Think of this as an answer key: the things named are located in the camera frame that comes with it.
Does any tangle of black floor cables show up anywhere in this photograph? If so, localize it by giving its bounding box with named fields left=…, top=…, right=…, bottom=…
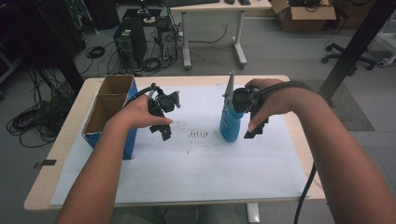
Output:
left=6, top=66, right=78, bottom=148

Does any blue cardboard box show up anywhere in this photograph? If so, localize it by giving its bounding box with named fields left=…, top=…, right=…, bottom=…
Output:
left=81, top=74, right=139, bottom=161

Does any black metal stand post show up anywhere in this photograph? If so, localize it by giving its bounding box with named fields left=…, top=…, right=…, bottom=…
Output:
left=317, top=0, right=396, bottom=108

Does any light wooden table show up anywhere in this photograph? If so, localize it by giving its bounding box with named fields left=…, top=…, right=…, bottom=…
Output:
left=23, top=74, right=327, bottom=212

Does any person's left hand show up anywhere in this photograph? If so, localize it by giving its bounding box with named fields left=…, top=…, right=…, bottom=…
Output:
left=104, top=94, right=174, bottom=135

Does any white table leg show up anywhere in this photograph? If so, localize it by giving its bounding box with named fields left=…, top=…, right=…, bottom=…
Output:
left=245, top=203, right=262, bottom=224

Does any white desk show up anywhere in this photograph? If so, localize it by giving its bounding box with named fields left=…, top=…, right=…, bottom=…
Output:
left=169, top=0, right=273, bottom=71

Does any hand-held gripper cable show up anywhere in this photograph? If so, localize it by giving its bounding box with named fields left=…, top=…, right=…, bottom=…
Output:
left=124, top=82, right=161, bottom=107
left=257, top=80, right=318, bottom=224

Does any person's right hand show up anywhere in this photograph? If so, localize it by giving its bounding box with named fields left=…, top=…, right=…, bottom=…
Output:
left=244, top=77, right=302, bottom=133

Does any dark curtain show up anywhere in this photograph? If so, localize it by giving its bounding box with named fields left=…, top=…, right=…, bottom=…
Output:
left=0, top=0, right=86, bottom=94

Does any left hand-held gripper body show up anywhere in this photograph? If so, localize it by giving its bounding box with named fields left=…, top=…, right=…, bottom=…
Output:
left=148, top=83, right=182, bottom=125

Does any blue plastic bottle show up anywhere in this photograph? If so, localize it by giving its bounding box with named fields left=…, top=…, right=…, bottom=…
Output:
left=219, top=99, right=246, bottom=144

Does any black keyboard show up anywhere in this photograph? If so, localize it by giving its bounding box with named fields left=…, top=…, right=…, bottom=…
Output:
left=163, top=0, right=220, bottom=8

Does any open brown cardboard box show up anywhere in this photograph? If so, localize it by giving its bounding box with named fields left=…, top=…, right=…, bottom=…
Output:
left=268, top=0, right=337, bottom=33

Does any coiled black cable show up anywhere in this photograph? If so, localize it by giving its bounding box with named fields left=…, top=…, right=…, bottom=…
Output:
left=85, top=45, right=106, bottom=60

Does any grey floor mat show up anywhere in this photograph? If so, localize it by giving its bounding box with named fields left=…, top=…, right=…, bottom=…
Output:
left=292, top=78, right=375, bottom=133

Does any black computer tower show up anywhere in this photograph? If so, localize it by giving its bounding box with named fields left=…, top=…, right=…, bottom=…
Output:
left=112, top=16, right=149, bottom=70

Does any small open computer case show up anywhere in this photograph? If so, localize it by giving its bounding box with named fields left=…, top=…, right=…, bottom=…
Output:
left=155, top=16, right=178, bottom=63

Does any black tape strip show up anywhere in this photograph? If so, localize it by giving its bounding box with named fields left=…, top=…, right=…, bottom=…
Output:
left=34, top=159, right=58, bottom=170

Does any left hand-held gripper cable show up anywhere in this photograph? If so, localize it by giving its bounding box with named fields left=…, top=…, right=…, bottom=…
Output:
left=124, top=82, right=161, bottom=107

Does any right hand-held gripper cable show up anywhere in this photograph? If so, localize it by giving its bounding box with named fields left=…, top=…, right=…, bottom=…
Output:
left=257, top=80, right=318, bottom=224

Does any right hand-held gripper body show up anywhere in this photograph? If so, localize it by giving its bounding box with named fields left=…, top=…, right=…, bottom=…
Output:
left=222, top=71, right=266, bottom=115

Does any black office chair base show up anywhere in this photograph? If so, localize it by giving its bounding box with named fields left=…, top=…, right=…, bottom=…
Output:
left=321, top=42, right=378, bottom=71

